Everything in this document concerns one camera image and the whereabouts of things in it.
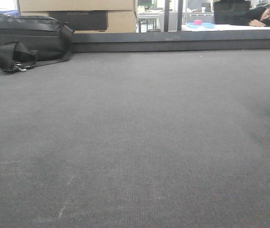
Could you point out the black fabric shoulder bag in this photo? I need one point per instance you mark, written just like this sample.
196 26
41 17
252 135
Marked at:
32 41

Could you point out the large cardboard box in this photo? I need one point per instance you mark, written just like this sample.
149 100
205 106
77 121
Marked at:
93 21

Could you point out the pink tape roll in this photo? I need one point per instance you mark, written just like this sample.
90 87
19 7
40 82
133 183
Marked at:
198 22

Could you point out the light blue tray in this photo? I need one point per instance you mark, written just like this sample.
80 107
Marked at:
203 25

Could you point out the black vertical pole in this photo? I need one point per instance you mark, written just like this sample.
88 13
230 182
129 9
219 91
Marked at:
179 14

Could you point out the black office chair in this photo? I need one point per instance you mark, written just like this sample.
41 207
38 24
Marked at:
224 10

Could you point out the upper cardboard box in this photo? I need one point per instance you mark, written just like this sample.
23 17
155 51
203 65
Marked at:
63 5

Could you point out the dark raised platform edge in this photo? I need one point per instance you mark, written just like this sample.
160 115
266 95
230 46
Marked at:
172 41

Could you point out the person sleeping on table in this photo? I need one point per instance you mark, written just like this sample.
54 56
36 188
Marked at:
258 17

